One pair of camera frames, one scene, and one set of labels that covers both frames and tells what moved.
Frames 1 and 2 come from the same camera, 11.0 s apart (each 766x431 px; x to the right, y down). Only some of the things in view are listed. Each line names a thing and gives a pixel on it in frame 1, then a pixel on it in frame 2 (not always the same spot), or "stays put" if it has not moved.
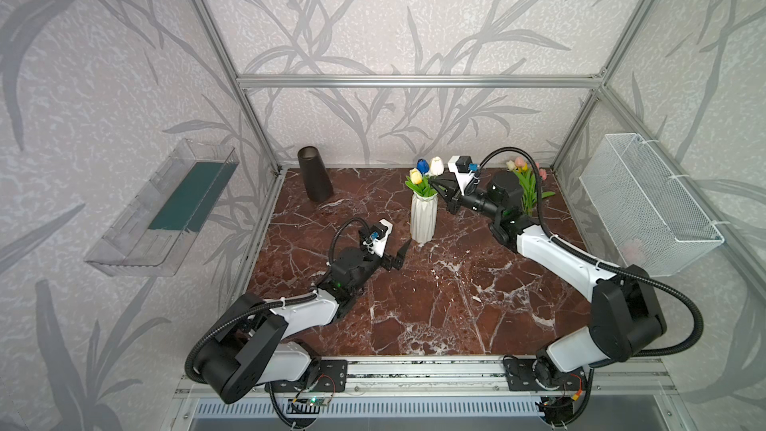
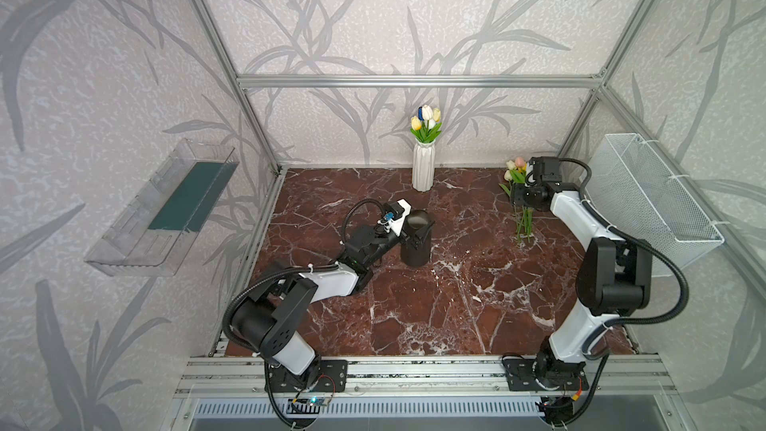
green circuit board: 318,401 stays put
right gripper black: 453,197 to 522,195
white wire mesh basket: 655,226 stays put
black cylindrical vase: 316,181 to 416,247
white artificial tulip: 437,166 to 427,113
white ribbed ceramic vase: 423,216 to 423,166
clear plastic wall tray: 150,235 stays put
